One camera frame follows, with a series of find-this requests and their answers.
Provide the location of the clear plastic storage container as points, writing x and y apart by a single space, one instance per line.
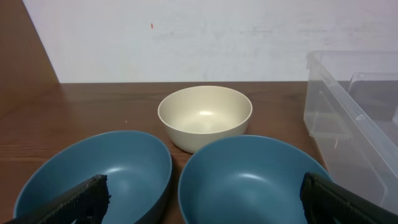
351 114

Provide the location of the blue bowl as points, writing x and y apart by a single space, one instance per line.
245 179
115 177

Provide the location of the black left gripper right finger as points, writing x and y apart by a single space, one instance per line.
326 202

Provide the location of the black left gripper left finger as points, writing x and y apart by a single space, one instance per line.
86 203

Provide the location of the cream beige bowl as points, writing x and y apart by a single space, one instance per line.
196 116

